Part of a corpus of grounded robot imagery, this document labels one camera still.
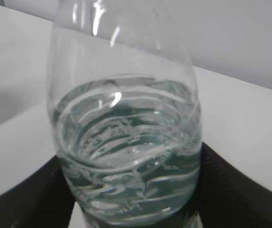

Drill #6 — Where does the clear water bottle green label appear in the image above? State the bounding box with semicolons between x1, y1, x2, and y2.
47;0;202;228

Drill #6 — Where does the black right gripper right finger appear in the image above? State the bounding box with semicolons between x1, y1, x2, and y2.
199;143;272;228

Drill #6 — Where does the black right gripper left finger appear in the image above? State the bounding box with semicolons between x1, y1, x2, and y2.
0;157;75;228

